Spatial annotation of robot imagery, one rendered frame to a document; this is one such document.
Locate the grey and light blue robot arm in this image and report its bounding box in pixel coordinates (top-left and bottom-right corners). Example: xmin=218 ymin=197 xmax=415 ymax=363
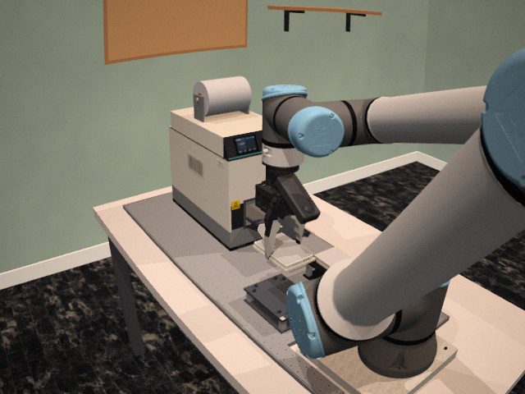
xmin=262 ymin=48 xmax=525 ymax=378

